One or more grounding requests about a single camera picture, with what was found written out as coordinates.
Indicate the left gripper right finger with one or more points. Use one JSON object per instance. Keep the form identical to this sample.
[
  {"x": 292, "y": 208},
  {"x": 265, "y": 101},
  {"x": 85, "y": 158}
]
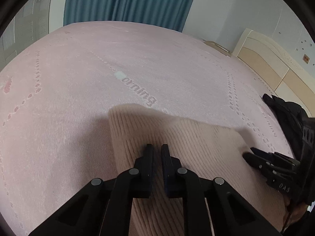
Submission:
[{"x": 210, "y": 207}]

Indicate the right hand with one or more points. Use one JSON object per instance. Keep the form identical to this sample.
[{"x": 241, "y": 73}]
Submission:
[{"x": 296, "y": 213}]

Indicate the blue curtain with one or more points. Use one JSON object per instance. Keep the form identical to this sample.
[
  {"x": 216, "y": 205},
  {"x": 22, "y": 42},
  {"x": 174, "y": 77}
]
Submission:
[{"x": 171, "y": 14}]

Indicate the beige knitted sweater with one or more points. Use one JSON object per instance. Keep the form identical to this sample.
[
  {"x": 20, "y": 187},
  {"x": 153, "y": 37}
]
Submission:
[{"x": 208, "y": 150}]

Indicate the pink bed cover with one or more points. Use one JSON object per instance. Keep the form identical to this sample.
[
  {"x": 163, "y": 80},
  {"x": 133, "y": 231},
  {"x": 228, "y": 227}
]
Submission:
[{"x": 56, "y": 95}]

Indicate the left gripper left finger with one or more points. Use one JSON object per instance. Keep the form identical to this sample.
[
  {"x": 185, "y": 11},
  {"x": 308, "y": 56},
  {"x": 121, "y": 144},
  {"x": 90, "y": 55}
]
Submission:
[{"x": 103, "y": 207}]

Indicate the cardboard box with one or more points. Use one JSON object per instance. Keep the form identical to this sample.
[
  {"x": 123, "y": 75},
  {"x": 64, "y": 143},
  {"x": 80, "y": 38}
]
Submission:
[{"x": 218, "y": 47}]

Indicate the white wardrobe with red decals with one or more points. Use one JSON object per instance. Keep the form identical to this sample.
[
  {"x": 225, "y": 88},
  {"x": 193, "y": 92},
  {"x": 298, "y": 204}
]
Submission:
[{"x": 30, "y": 24}]

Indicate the cream wooden headboard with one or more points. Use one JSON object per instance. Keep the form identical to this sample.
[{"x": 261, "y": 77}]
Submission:
[{"x": 286, "y": 77}]

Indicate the black puffer jacket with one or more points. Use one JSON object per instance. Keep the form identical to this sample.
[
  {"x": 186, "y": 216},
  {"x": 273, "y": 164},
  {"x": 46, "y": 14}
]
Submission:
[{"x": 296, "y": 125}]

